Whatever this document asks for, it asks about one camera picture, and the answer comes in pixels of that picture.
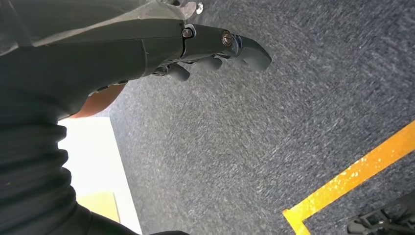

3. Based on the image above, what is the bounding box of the white desk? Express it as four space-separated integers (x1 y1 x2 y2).
57 117 143 235

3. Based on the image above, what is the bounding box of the pale yellow sheet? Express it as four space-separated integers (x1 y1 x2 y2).
76 191 121 224

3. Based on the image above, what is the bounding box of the ribbed grey left arm sleeve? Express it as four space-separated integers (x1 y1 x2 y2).
0 119 190 235

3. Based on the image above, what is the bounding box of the orange-brown round object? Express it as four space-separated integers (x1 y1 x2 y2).
69 83 127 119

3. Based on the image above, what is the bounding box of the yellow floor tape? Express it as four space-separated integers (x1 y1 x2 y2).
281 119 415 235

